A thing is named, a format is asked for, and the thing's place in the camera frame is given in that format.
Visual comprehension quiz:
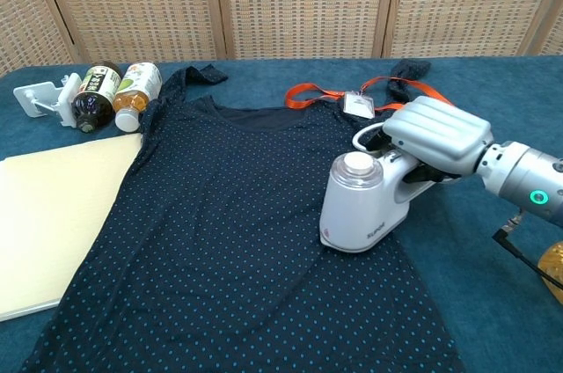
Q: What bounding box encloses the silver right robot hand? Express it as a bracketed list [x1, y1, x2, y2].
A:
[381, 95, 494, 183]

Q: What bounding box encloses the white looped cable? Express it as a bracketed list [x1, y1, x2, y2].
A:
[351, 122, 389, 155]

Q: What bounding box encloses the white handheld garment steamer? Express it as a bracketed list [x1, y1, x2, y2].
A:
[319, 149, 441, 254]

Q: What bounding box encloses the navy polka dot shirt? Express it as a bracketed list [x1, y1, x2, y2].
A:
[19, 59, 465, 373]

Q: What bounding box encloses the clear ID badge holder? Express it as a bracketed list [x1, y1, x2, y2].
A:
[342, 91, 376, 119]

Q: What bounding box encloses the amber bottle white label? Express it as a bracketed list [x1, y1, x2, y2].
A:
[537, 240, 563, 299]

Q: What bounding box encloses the woven folding screen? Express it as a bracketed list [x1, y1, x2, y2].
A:
[0, 0, 563, 77]

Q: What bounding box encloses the amber tea bottle green label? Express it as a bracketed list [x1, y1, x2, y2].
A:
[112, 62, 164, 132]

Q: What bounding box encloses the dark tea bottle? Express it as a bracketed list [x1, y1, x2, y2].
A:
[71, 61, 124, 133]

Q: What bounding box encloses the cream folder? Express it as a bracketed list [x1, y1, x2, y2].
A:
[0, 132, 145, 311]

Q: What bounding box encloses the orange lanyard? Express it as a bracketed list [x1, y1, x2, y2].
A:
[284, 77, 454, 111]

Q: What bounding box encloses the white plastic bracket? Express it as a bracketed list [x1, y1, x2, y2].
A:
[12, 73, 84, 128]

